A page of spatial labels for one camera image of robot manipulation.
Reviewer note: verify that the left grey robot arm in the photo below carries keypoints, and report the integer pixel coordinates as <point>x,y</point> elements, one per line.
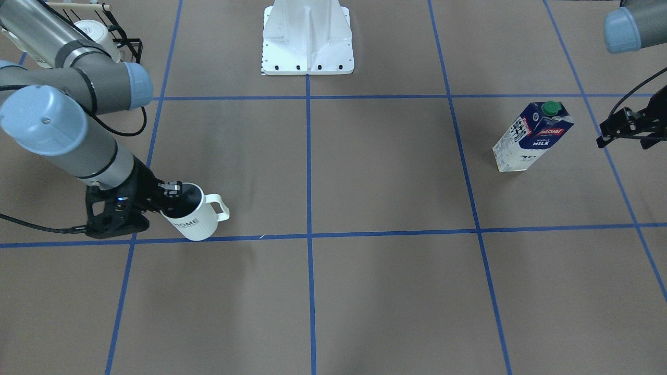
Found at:
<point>636,25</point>

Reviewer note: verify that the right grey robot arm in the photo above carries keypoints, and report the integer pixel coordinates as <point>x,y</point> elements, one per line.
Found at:
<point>53,112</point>

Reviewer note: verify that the wooden rod on rack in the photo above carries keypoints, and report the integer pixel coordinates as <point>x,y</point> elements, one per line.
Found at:
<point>80,6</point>

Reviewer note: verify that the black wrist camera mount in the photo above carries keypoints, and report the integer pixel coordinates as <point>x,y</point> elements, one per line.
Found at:
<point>113,212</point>

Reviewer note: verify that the white mug on rack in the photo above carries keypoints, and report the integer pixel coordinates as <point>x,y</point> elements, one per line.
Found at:
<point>99,33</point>

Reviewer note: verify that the white ribbed mug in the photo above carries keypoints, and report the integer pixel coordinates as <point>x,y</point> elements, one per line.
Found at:
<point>194,214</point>

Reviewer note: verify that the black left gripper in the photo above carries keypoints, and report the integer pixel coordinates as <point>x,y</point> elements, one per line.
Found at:
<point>628,125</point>

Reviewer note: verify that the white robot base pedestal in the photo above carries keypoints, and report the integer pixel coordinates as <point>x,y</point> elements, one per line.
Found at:
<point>307,37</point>

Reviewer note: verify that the black wire mug rack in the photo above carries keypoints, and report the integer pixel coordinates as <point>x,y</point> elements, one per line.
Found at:
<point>131,49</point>

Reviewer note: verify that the blue white milk carton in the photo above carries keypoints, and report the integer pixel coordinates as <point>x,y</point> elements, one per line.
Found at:
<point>537,129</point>

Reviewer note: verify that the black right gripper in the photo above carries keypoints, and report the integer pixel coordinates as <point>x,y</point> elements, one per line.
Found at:
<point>144,188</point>

